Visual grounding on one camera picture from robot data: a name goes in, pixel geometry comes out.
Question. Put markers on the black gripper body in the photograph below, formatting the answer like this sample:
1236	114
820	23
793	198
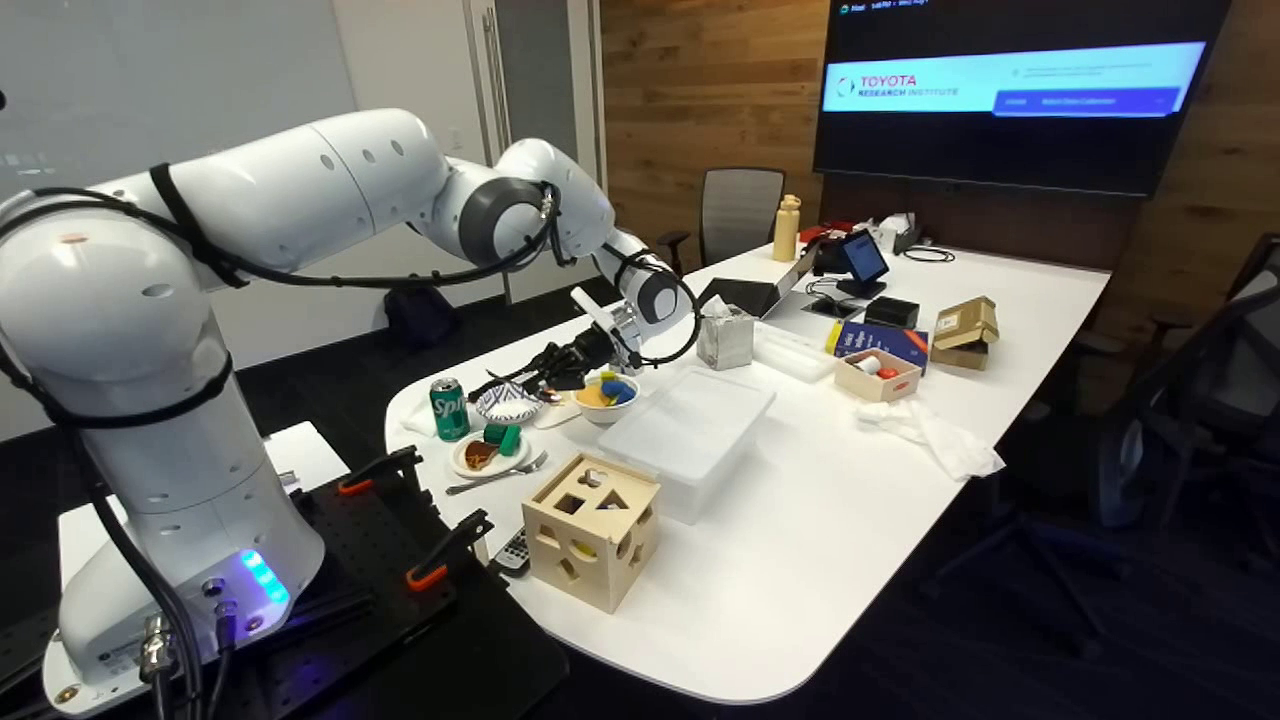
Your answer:
600	359

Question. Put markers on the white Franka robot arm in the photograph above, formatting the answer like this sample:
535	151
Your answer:
134	335

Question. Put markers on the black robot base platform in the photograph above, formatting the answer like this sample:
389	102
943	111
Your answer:
375	624

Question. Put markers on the white bowl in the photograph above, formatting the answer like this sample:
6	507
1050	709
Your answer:
606	416

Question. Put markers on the yellow toy block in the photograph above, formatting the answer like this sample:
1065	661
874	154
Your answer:
595	397

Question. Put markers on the blue toy block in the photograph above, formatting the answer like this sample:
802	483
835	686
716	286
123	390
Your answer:
618	390

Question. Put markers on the green plastic cup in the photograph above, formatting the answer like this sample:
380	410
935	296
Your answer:
500	437

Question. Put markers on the white plastic bin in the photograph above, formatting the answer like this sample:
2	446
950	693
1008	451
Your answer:
687	425

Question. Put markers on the brown food piece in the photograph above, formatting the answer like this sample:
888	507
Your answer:
476	459

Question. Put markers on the silver fork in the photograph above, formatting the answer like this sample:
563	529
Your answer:
492	477

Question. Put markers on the green soda can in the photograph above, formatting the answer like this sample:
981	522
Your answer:
451	410

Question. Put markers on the small white plate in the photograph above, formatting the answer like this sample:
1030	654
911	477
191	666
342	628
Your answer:
476	469

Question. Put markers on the black bag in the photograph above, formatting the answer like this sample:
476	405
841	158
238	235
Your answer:
423	313

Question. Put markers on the black laptop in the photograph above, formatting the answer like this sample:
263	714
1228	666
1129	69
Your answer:
743	296

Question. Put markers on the wooden shape sorter cube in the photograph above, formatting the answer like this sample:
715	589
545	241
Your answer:
595	533

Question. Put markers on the clear plastic box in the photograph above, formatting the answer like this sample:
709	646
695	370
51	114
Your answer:
799	354

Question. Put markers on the grey office chair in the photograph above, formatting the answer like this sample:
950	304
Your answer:
743	215

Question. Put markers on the black orange clamp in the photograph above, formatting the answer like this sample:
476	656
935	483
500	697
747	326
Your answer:
380	472
444	555

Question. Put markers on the yellow water bottle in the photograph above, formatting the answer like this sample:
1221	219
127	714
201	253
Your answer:
787	230

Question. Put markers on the black cloth pouch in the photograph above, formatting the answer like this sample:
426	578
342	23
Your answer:
830	256

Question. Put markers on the small wooden tray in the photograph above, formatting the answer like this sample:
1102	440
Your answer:
876	378

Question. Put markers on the small tablet on stand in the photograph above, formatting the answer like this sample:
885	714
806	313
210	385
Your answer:
866	256

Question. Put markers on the blue box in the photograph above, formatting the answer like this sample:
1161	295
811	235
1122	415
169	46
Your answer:
885	340

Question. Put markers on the black box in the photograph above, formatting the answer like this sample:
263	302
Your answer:
892	313

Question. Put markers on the small white device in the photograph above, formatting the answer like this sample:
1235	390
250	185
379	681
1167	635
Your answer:
897	230

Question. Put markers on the white plastic bag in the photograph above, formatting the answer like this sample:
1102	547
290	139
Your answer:
935	440

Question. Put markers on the tan cardboard box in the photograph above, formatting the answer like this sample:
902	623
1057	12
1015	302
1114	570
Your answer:
967	330

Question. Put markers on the dark office chair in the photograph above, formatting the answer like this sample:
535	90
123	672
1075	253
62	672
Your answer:
1184	415

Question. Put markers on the wall mounted TV screen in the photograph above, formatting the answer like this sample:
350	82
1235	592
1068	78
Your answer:
1015	134

